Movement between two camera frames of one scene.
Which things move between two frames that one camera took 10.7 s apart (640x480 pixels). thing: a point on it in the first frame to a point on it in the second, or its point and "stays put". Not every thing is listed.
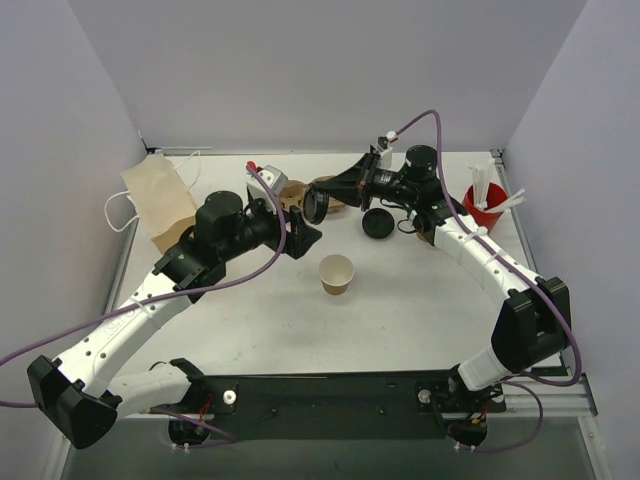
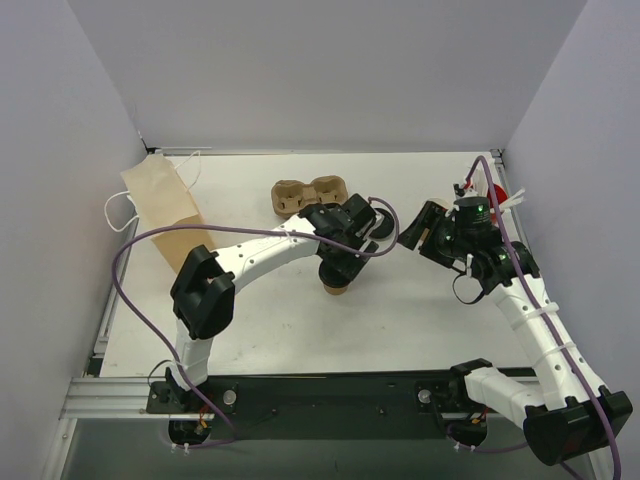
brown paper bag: x=162 y=199 stays put
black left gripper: x=291 y=232 to x=341 y=263
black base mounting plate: x=362 y=405 stays put
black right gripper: x=368 y=175 to x=433 y=240
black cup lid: x=377 y=223 stays put
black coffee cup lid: x=316 y=205 to x=334 y=273
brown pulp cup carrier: x=294 y=195 stays put
